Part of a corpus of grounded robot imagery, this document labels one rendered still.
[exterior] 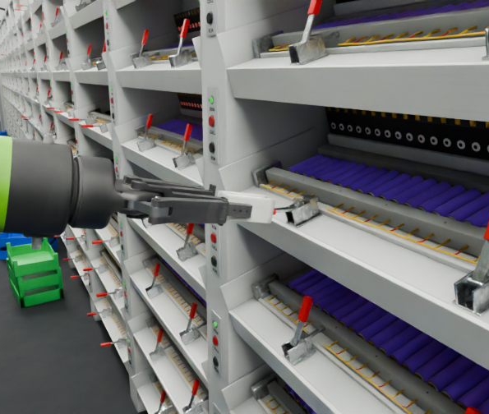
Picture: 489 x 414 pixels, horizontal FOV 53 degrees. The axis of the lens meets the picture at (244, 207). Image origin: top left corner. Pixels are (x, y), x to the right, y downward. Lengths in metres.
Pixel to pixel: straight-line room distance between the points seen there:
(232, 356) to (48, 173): 0.54
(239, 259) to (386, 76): 0.45
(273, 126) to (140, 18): 0.74
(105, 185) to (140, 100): 0.96
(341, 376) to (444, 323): 0.24
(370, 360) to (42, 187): 0.44
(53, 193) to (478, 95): 0.37
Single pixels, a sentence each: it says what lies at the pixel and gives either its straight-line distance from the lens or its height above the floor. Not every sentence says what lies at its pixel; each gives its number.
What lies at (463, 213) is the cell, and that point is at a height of 0.94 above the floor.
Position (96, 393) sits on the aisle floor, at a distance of 1.91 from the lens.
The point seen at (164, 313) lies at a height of 0.50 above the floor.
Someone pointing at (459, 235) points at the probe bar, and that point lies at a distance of 0.52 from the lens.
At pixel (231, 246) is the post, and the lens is 0.82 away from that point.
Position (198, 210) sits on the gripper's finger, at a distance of 0.52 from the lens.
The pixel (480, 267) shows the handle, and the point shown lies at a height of 0.93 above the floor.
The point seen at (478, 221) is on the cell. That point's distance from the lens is 0.55.
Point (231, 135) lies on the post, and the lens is 0.77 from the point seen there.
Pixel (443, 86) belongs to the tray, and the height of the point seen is 1.07.
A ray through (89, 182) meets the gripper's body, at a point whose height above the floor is 0.98.
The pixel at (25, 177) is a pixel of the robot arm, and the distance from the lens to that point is 0.48.
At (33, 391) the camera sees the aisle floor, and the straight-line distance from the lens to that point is 1.99.
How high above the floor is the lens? 1.08
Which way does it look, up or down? 15 degrees down
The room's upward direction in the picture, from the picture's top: straight up
